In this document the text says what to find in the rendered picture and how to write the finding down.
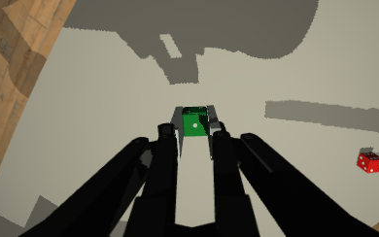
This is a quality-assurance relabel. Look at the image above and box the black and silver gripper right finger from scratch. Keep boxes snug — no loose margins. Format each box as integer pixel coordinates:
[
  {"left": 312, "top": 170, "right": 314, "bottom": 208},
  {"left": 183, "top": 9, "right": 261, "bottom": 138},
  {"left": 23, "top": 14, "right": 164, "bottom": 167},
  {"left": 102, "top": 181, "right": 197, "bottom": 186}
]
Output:
[{"left": 206, "top": 105, "right": 379, "bottom": 237}]

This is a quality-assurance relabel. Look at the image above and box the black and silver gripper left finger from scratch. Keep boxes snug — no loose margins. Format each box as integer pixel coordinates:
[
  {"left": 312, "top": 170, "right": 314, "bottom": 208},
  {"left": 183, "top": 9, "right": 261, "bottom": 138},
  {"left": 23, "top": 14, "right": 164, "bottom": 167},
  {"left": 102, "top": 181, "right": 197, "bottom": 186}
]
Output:
[{"left": 18, "top": 106, "right": 184, "bottom": 237}]

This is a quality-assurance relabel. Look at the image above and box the green die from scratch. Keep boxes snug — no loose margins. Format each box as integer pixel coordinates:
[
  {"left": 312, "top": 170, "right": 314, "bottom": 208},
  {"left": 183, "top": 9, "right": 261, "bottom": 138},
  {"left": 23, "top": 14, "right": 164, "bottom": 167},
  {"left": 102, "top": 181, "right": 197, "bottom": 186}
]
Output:
[{"left": 182, "top": 106, "right": 208, "bottom": 137}]

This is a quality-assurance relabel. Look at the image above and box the red die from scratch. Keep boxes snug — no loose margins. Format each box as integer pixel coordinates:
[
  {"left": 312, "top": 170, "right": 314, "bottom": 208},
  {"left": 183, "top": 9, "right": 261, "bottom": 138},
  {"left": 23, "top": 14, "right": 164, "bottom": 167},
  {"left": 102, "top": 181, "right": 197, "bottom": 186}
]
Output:
[{"left": 357, "top": 152, "right": 379, "bottom": 173}]

